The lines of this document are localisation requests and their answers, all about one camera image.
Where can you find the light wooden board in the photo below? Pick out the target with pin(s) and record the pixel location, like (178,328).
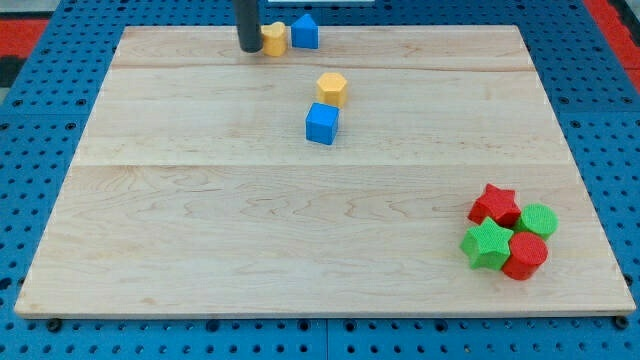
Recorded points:
(193,192)

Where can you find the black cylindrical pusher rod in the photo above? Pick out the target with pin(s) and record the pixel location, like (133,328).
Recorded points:
(248,25)

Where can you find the red cylinder block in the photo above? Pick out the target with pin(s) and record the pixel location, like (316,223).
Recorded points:
(528,252)

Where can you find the green star block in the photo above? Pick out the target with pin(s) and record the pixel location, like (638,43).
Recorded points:
(487,245)

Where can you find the blue pentagon block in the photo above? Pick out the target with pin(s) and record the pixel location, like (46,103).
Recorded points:
(305,33)

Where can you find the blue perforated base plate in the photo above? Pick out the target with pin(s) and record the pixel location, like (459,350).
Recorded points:
(48,104)

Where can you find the red star block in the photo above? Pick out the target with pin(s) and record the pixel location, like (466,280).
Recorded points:
(496,203)

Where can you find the yellow heart block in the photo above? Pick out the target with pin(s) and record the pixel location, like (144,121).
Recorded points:
(275,39)

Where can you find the yellow hexagon block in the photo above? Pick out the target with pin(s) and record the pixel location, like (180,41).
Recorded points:
(331,89)

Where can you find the green cylinder block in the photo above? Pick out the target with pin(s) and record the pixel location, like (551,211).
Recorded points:
(538,219)

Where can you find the blue cube block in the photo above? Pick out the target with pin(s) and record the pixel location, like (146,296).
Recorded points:
(321,123)

